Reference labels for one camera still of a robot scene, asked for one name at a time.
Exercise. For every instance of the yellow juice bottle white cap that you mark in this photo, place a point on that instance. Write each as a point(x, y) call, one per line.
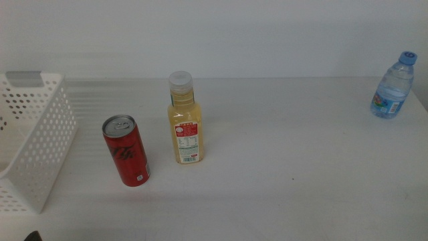
point(184, 120)

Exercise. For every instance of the red cola can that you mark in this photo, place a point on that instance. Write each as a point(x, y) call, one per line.
point(128, 157)

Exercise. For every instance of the clear water bottle blue cap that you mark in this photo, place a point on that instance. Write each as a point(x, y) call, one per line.
point(393, 90)

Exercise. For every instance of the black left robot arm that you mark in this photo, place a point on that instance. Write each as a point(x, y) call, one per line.
point(33, 237)

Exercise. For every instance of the white perforated plastic basket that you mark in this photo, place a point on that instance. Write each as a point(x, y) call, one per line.
point(43, 144)

